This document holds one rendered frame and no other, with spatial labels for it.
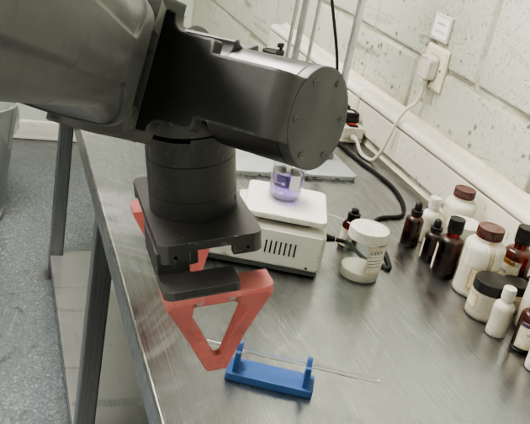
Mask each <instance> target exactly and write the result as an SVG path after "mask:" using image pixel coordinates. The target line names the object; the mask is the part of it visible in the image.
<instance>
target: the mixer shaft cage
mask: <svg viewBox="0 0 530 424"><path fill-rule="evenodd" d="M321 2H322V0H318V3H317V8H316V12H315V20H314V23H313V28H312V32H311V37H310V44H309V48H308V52H307V57H306V61H308V62H310V55H311V51H312V46H313V42H314V38H315V31H316V26H317V22H318V18H319V14H320V10H321ZM309 3H310V0H303V2H302V7H301V11H300V16H299V23H298V28H297V32H296V36H295V41H294V48H293V53H292V57H291V58H293V59H296V60H298V57H299V49H300V45H301V40H302V36H303V32H304V27H305V20H306V16H307V12H308V7H309ZM298 7H299V0H296V1H295V5H294V13H293V18H292V22H291V27H290V31H289V39H288V44H287V48H286V52H285V57H289V51H290V46H291V41H292V37H293V32H294V25H295V20H296V16H297V12H298Z"/></svg>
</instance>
